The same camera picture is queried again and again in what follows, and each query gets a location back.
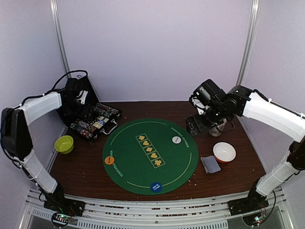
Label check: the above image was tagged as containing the white dealer button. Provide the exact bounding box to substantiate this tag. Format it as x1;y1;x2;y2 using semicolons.
172;136;182;144

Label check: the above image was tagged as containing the orange big blind button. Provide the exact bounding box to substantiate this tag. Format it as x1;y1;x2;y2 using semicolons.
104;156;115;165

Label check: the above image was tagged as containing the blue small blind button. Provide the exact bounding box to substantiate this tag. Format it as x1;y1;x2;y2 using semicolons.
150;182;163;193

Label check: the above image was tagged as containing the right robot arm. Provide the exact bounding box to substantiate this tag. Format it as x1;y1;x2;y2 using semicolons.
186;79;305;211

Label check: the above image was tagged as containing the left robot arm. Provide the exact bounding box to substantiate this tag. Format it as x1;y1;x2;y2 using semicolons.
0;76;94;194

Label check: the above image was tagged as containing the blue Texas Hold'em card deck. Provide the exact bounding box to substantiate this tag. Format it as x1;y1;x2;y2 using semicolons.
92;116;109;129

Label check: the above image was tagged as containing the black poker chip case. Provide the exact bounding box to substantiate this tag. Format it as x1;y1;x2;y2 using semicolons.
52;76;122;143

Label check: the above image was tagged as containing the back poker chip row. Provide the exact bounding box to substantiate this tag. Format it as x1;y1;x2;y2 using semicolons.
94;103;122;118

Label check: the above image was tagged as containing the poker chip row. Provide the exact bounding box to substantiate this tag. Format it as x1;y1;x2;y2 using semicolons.
94;103;122;118
70;119;96;139

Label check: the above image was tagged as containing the middle poker chip row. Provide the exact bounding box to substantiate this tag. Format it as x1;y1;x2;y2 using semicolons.
70;119;96;139

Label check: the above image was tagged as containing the cream mug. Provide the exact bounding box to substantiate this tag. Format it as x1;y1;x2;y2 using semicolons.
209;119;227;137

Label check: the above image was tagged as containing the white orange bowl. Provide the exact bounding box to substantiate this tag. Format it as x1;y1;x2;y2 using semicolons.
213;142;236;164

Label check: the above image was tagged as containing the grey card deck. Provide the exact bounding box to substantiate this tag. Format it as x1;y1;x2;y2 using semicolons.
200;156;221;174

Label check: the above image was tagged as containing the lime green bowl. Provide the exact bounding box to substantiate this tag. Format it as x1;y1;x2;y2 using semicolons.
54;135;74;155

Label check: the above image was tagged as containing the round green poker mat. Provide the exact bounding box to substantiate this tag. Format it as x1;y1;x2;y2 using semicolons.
102;118;199;196

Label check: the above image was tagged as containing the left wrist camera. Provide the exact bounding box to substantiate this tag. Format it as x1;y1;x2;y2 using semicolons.
76;90;88;104

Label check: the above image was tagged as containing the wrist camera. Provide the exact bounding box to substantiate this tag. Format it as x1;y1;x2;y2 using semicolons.
189;96;206;115
76;90;88;104

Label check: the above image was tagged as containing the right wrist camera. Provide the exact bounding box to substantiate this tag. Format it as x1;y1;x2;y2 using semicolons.
189;96;206;115

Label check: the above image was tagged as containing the front aluminium rail frame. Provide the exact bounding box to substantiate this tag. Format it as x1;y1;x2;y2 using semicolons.
25;187;286;229

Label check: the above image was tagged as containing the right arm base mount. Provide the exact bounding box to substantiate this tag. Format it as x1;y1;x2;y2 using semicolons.
228;195;269;216

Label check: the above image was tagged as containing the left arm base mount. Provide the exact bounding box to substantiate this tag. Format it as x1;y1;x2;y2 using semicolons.
43;194;85;217

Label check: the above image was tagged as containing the right aluminium frame post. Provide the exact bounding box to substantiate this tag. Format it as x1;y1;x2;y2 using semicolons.
236;0;261;85

